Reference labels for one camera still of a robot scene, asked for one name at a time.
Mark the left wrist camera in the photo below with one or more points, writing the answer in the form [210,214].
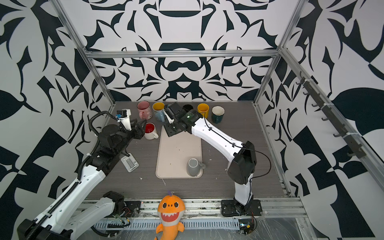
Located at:
[123,117]

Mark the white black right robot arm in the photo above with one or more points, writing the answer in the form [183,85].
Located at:
[241,156]

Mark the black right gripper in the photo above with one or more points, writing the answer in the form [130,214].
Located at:
[168,127]

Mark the beige plastic tray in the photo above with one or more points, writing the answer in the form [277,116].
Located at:
[174,155]

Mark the grey mug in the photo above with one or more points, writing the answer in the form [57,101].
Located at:
[194,167]

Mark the pink ghost pattern mug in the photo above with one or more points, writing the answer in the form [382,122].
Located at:
[145,110]

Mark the aluminium frame rail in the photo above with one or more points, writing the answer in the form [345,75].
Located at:
[180,54]

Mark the white slotted cable duct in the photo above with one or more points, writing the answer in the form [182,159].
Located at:
[151,224]

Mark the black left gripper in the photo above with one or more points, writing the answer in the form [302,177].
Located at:
[136,130]

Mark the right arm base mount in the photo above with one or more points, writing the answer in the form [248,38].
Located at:
[232,208]

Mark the yellow mug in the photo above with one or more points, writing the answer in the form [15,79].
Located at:
[203,109]

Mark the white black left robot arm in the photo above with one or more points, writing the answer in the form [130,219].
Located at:
[58,222]

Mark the left grey docking plate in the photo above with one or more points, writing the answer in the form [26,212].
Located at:
[129,162]

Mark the orange shark plush toy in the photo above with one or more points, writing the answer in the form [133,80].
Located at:
[170,211]

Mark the dark green mug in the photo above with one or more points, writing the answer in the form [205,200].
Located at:
[217,114]

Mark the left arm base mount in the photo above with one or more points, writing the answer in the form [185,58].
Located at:
[131,209]

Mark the white cream mug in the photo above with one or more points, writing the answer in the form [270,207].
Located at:
[151,132]

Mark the black mug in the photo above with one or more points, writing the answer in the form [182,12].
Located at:
[188,107]

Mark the blue butterfly mug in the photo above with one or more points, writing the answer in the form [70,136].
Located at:
[159,113]

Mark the wall hook rail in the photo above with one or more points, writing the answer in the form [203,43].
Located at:
[333,115]

